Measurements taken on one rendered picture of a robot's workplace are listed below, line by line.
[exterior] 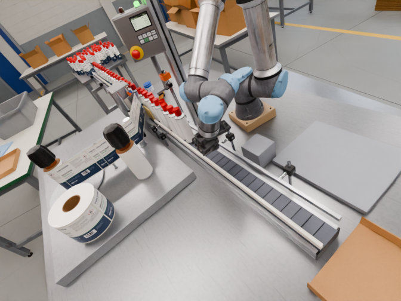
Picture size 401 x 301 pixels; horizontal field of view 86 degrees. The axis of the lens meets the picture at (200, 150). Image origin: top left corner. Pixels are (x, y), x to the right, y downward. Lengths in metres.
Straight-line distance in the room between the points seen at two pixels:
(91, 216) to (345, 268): 0.86
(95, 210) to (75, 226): 0.08
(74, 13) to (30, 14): 1.13
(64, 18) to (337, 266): 8.51
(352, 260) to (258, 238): 0.26
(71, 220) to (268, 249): 0.71
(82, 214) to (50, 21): 7.95
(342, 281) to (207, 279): 0.38
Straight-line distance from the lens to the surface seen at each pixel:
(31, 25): 8.72
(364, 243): 0.82
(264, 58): 0.95
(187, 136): 1.09
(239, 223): 0.84
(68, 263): 1.08
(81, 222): 0.96
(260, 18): 0.90
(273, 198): 0.82
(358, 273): 0.79
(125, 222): 0.99
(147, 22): 1.06
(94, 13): 8.57
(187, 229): 0.89
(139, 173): 1.05
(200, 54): 0.82
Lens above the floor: 1.57
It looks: 41 degrees down
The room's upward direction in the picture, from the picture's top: 25 degrees counter-clockwise
